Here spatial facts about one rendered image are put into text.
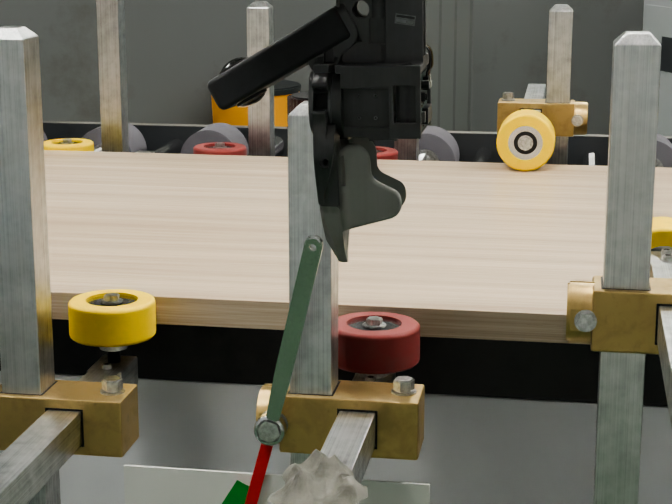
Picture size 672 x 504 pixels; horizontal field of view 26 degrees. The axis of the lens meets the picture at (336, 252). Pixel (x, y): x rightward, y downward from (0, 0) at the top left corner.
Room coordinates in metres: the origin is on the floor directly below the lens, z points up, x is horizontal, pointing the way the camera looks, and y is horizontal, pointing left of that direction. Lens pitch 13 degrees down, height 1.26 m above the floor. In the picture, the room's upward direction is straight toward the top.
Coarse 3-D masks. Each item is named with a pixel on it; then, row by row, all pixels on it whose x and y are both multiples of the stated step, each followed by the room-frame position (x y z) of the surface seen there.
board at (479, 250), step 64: (64, 192) 1.84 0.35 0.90; (128, 192) 1.84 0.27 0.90; (192, 192) 1.84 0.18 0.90; (256, 192) 1.84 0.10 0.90; (448, 192) 1.84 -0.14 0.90; (512, 192) 1.84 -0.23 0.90; (576, 192) 1.84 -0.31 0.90; (64, 256) 1.49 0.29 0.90; (128, 256) 1.49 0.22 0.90; (192, 256) 1.49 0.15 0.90; (256, 256) 1.49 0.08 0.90; (384, 256) 1.49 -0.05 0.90; (448, 256) 1.49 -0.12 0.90; (512, 256) 1.49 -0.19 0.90; (576, 256) 1.49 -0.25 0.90; (192, 320) 1.33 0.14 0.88; (256, 320) 1.32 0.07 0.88; (448, 320) 1.29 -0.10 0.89; (512, 320) 1.28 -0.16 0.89
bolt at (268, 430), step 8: (264, 424) 1.11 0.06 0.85; (272, 424) 1.11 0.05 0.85; (264, 432) 1.11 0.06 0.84; (272, 432) 1.11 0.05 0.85; (280, 432) 1.12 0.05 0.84; (264, 440) 1.11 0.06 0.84; (272, 440) 1.11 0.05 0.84; (264, 448) 1.13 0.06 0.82; (264, 456) 1.13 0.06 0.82; (256, 464) 1.13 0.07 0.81; (264, 464) 1.13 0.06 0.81; (256, 472) 1.13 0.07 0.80; (264, 472) 1.13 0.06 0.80; (256, 480) 1.13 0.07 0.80; (256, 488) 1.13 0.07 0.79; (248, 496) 1.13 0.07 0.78; (256, 496) 1.13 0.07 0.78
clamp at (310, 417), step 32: (352, 384) 1.16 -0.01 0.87; (384, 384) 1.16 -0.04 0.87; (416, 384) 1.16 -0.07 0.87; (256, 416) 1.14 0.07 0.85; (288, 416) 1.13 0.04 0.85; (320, 416) 1.13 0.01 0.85; (384, 416) 1.12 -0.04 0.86; (416, 416) 1.11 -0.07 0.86; (288, 448) 1.13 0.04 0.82; (320, 448) 1.13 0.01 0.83; (384, 448) 1.12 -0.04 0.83; (416, 448) 1.11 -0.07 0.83
